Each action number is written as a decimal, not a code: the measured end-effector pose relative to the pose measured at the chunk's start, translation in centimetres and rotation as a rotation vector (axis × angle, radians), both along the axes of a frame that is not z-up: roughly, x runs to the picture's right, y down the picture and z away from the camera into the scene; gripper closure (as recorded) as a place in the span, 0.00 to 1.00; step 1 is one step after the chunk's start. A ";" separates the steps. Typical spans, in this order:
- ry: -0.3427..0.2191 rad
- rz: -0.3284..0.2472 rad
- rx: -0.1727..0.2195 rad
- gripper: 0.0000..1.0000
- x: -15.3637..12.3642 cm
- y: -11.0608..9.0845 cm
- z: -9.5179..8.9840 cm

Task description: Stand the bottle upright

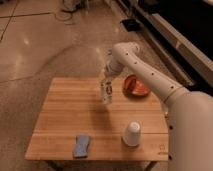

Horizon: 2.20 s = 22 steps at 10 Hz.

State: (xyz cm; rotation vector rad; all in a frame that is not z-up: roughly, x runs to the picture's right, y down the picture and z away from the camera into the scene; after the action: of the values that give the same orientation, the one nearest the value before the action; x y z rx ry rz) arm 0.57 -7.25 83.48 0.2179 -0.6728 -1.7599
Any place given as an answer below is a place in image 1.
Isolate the long wall shelf unit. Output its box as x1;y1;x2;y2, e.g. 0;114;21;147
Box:
118;0;213;89

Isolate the wooden table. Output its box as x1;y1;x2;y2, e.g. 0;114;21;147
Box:
25;78;168;161

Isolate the white labelled bottle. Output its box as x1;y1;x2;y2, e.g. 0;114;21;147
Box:
101;80;112;104

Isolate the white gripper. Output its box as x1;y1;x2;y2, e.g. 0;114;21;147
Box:
99;60;117;81

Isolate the black floor box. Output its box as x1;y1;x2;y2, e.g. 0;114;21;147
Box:
121;19;140;31

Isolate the blue sponge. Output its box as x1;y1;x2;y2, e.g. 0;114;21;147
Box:
73;135;91;158

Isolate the white paper cup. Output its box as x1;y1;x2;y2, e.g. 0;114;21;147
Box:
122;121;141;147

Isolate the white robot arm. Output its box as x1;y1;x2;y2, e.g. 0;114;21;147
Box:
100;42;213;171

